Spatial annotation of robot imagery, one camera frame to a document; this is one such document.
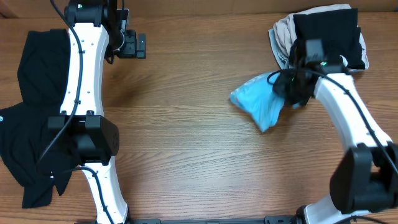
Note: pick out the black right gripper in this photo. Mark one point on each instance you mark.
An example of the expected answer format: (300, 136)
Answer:
(279, 88)

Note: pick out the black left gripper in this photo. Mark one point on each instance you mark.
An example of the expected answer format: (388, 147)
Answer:
(131, 50)

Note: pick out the light blue t-shirt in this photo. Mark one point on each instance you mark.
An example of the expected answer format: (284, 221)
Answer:
(257, 99)

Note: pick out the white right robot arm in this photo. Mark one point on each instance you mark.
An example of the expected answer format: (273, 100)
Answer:
(365, 180)

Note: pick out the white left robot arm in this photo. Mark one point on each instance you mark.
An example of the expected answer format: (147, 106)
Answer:
(98, 33)

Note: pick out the grey folded garment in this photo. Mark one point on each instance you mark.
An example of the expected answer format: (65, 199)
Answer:
(281, 59)

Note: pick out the beige folded garment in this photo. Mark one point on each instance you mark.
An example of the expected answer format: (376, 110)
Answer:
(284, 31)

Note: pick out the black folded garment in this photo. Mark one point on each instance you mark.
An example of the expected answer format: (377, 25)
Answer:
(338, 31)

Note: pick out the black garment on left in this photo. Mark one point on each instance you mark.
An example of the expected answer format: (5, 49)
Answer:
(42, 76)

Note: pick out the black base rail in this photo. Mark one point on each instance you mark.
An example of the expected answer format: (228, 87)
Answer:
(211, 221)

